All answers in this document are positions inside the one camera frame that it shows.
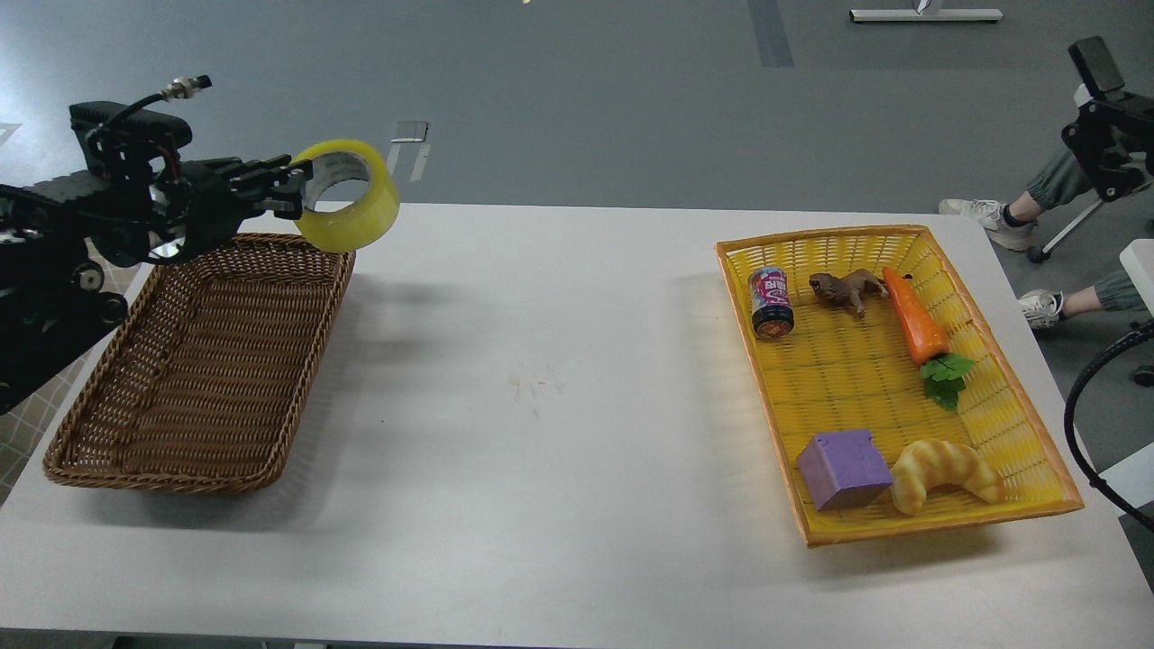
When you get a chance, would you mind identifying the small soda can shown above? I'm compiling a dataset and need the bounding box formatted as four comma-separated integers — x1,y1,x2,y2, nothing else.
747,267,795,341

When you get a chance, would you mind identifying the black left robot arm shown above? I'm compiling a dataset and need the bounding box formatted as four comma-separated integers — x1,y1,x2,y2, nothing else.
1,75,314,412

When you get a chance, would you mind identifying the toy croissant bread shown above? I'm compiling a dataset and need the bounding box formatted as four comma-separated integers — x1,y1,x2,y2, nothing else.
891,439,1007,515

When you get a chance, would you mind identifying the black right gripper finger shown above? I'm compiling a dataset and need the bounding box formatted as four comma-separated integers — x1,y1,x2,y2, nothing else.
1062,36,1153,202

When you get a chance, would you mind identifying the yellow tape roll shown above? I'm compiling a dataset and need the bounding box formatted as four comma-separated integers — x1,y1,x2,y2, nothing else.
292,139,400,253

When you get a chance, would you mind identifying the beige checkered cloth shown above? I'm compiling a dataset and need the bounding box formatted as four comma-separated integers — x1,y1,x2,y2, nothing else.
1,356,89,505

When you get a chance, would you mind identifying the brown wicker basket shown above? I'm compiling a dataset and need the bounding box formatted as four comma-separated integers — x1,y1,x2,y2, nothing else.
42,233,357,497

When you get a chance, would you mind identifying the person in green trousers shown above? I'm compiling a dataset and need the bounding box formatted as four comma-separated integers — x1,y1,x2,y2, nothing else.
1010,149,1145,320

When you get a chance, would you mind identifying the orange toy carrot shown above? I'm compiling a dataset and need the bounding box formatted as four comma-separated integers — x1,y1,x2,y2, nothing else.
883,267,974,411

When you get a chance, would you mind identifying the white sneaker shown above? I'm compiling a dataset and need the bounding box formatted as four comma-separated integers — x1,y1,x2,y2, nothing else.
937,197,1036,251
1017,288,1065,330

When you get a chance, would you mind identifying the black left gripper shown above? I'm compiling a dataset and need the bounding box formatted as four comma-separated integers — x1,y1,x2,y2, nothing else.
149,155,314,266

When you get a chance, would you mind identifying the brown toy animal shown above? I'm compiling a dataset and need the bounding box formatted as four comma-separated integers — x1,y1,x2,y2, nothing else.
808,270,890,319

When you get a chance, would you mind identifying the office chair leg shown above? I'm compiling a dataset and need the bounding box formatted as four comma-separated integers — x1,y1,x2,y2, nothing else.
1026,197,1107,264

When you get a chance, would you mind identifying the purple cube block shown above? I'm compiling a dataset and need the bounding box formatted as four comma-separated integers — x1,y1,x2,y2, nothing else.
797,428,894,512

